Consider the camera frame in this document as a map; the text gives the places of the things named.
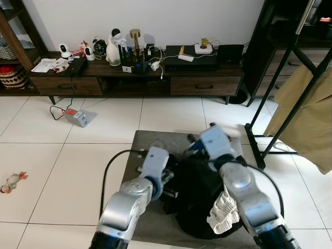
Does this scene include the grey fabric ottoman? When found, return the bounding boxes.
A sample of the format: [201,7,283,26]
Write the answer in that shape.
[120,130,283,249]

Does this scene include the small white camera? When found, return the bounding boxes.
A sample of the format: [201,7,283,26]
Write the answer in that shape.
[83,46,95,62]

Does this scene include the patterned woven basket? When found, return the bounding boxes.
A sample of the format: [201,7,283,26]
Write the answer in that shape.
[0,66,29,90]

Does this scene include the black shelving unit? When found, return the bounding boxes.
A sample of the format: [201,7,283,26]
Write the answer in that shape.
[243,0,332,107]

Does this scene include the white papers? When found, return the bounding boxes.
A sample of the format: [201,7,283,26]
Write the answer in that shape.
[31,58,71,73]

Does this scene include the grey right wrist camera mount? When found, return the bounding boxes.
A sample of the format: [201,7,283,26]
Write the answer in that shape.
[199,124,238,165]

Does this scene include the black speaker box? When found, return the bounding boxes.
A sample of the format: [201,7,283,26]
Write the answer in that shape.
[217,44,244,65]

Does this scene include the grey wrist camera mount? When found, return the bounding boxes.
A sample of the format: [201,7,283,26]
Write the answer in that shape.
[199,124,238,165]
[139,146,171,183]

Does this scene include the gold table lamp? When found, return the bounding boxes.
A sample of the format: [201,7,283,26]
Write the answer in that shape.
[129,29,142,58]

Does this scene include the black alarm clock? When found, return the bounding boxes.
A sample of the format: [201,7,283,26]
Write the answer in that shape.
[93,39,108,58]

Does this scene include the tan shirt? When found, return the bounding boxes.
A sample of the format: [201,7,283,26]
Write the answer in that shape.
[265,65,332,174]

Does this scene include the black printed t-shirt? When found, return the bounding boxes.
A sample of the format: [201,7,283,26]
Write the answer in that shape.
[163,150,244,239]

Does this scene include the dark wooden tv stand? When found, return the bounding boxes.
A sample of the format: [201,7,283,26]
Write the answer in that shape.
[0,0,248,105]

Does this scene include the black clothes rack silver rail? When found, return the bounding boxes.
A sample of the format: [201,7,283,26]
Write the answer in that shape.
[244,0,332,169]

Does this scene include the white ribbed garment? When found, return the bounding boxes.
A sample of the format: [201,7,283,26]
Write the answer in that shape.
[206,187,242,234]

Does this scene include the grey floor power strip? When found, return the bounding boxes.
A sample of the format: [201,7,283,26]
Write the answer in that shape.
[62,108,98,128]

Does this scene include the toy chicken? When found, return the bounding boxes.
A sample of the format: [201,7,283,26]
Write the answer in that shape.
[0,171,29,194]

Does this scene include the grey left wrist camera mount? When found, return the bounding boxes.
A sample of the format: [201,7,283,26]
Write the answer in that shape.
[139,146,171,183]

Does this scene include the black flat media box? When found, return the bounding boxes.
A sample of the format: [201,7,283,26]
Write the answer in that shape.
[165,46,218,71]

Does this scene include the white security camera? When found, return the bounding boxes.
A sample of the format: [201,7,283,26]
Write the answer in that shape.
[60,44,72,59]

